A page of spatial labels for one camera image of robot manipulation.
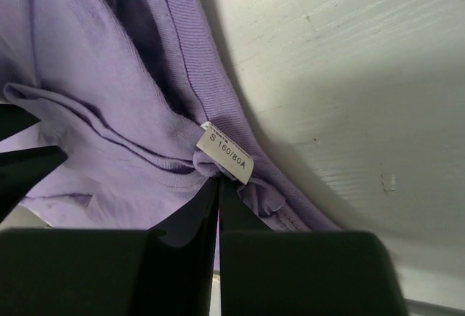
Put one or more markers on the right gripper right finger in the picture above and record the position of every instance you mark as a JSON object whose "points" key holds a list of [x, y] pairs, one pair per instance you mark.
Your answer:
{"points": [[300, 273]]}

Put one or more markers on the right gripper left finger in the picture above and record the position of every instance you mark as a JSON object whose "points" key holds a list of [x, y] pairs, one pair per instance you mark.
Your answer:
{"points": [[166, 270]]}

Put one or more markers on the purple t shirt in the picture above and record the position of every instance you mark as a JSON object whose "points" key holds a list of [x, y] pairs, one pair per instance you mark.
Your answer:
{"points": [[124, 88]]}

